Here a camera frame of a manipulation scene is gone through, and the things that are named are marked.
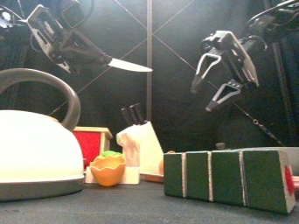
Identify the white blade toy knife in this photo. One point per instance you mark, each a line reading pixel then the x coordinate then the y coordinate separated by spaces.
pixel 128 65

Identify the white wooden knife block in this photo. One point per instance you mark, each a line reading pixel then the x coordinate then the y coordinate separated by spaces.
pixel 146 148

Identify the small black knob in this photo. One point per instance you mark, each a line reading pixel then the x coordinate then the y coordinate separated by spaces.
pixel 220 145

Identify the red wooden toy box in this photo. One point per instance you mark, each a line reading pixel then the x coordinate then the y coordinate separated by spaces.
pixel 91 143

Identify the green toy piece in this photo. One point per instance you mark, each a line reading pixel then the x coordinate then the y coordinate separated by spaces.
pixel 111 152

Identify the green wooden watermelon slice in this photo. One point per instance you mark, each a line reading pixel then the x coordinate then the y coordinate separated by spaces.
pixel 198 176
pixel 226 178
pixel 172 174

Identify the green watermelon end piece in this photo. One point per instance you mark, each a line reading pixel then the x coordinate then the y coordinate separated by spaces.
pixel 266 180

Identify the brown wooden board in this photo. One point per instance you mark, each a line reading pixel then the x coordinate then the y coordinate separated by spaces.
pixel 152 176

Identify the orange toy eggshell cup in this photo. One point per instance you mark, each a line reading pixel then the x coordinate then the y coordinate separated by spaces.
pixel 108 172

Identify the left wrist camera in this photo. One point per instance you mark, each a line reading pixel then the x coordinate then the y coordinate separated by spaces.
pixel 73 13

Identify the black frame post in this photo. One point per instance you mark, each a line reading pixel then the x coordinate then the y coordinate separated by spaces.
pixel 282 96

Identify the grey vertical frame pole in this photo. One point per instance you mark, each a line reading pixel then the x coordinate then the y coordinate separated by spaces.
pixel 150 49

